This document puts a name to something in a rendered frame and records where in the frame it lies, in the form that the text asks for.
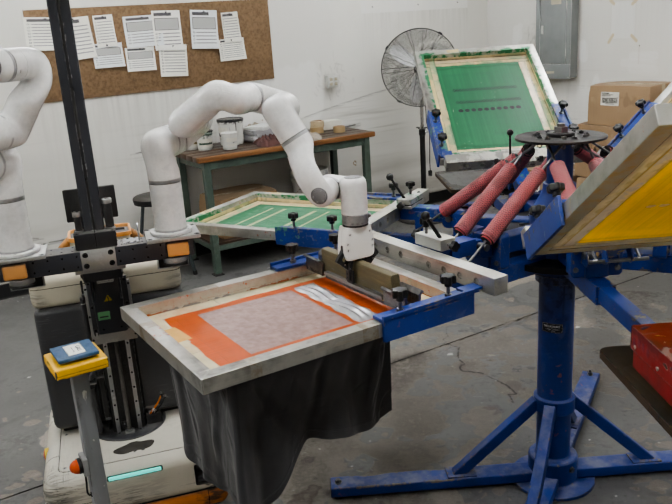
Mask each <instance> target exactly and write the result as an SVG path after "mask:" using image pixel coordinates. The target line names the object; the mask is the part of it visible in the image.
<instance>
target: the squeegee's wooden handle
mask: <svg viewBox="0 0 672 504"><path fill-rule="evenodd" d="M321 252H322V262H323V263H324V271H330V272H332V273H334V274H336V275H339V276H341V277H343V278H346V269H344V268H343V267H342V266H341V265H339V264H337V263H335V260H336V258H337V256H338V250H336V249H333V248H330V247H324V248H322V250H321ZM352 270H353V271H354V278H355V283H357V284H359V285H361V286H364V287H366V288H368V289H371V290H373V291H375V292H377V293H380V294H382V295H383V291H382V290H381V289H380V288H381V286H383V287H385V288H387V289H390V290H391V289H392V288H396V287H398V286H400V277H399V274H397V273H395V272H392V271H389V270H387V269H384V268H382V267H379V266H377V265H374V264H371V263H369V262H366V261H364V260H361V259H358V260H354V261H353V268H352Z"/></svg>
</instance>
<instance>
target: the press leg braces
mask: <svg viewBox="0 0 672 504"><path fill-rule="evenodd" d="M575 409H576V410H577V411H578V412H580V413H581V414H582V415H584V416H585V417H586V418H587V419H589V420H590V421H591V422H593V423H594V424H595V425H596V426H598V427H599V428H600V429H602V430H603V431H604V432H605V433H607V434H608V435H609V436H611V437H612V438H613V439H614V440H616V441H617V442H618V443H620V444H621V445H622V446H623V447H625V448H626V449H627V450H629V451H630V452H629V453H626V455H627V456H628V458H629V459H630V460H631V461H632V463H633V464H638V463H651V462H662V460H661V459H660V457H659V456H658V455H657V454H656V453H655V451H648V450H646V449H645V448H644V447H643V446H641V445H640V444H639V443H637V442H636V441H635V440H634V439H632V438H631V437H630V436H628V435H627V434H626V433H625V432H623V431H622V430H621V429H620V428H618V427H617V426H616V425H614V424H613V423H612V422H611V421H609V420H608V419H607V418H606V417H604V416H603V415H602V414H600V413H599V412H598V411H597V410H595V409H594V408H593V407H591V406H590V405H589V404H588V403H586V402H585V401H584V400H583V399H581V398H580V397H579V396H577V395H576V394H575ZM536 411H537V401H536V400H535V399H534V397H533V396H531V397H530V398H529V399H528V400H527V401H525V402H524V403H523V404H522V405H521V406H520V407H519V408H518V409H517V410H516V411H514V412H513V413H512V414H511V415H510V416H509V417H508V418H507V419H506V420H504V421H503V422H502V423H501V424H500V425H499V426H498V427H497V428H496V429H495V430H493V431H492V432H491V433H490V434H489V435H488V436H487V437H486V438H485V439H483V440H482V441H481V442H480V443H479V444H478V445H477V446H476V447H475V448H474V449H472V450H471V451H470V452H469V453H468V454H467V455H466V456H465V457H464V458H462V459H461V460H460V461H459V462H458V463H457V464H456V465H455V466H454V467H445V470H446V473H447V476H448V479H453V478H465V477H477V473H476V471H475V468H474V467H475V466H476V465H477V464H479V463H480V462H481V461H482V460H483V459H484V458H485V457H486V456H487V455H489V454H490V453H491V452H492V451H493V450H494V449H495V448H496V447H497V446H499V445H500V444H501V443H502V442H503V441H504V440H505V439H506V438H507V437H509V436H510V435H511V434H512V433H513V432H514V431H515V430H516V429H518V428H519V427H520V426H521V425H522V424H523V423H524V422H525V421H526V420H528V419H529V418H530V417H531V416H532V415H533V414H534V413H535V412H536ZM555 417H556V408H555V406H548V405H544V409H543V415H542V421H541V427H540V433H539V438H538V444H537V449H536V455H535V460H534V466H533V471H532V476H531V481H530V486H529V491H528V496H527V500H526V504H540V502H541V497H542V492H543V486H544V481H545V476H546V470H547V465H548V459H549V454H550V448H551V442H552V436H553V430H554V423H555ZM581 417H582V416H581V415H576V414H575V412H573V413H572V414H571V428H573V429H577V427H578V425H579V422H580V420H581Z"/></svg>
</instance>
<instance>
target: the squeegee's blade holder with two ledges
mask: <svg viewBox="0 0 672 504"><path fill-rule="evenodd" d="M324 275H326V276H328V277H331V278H333V279H335V280H337V281H340V282H342V283H344V284H346V285H348V286H351V287H353V288H355V289H357V290H360V291H362V292H364V293H366V294H368V295H371V296H373V297H375V298H377V299H380V300H383V295H382V294H380V293H377V292H375V291H373V290H371V289H368V288H366V287H364V286H361V285H359V284H357V283H354V284H351V283H349V282H347V279H346V278H343V277H341V276H339V275H336V274H334V273H332V272H330V271H324Z"/></svg>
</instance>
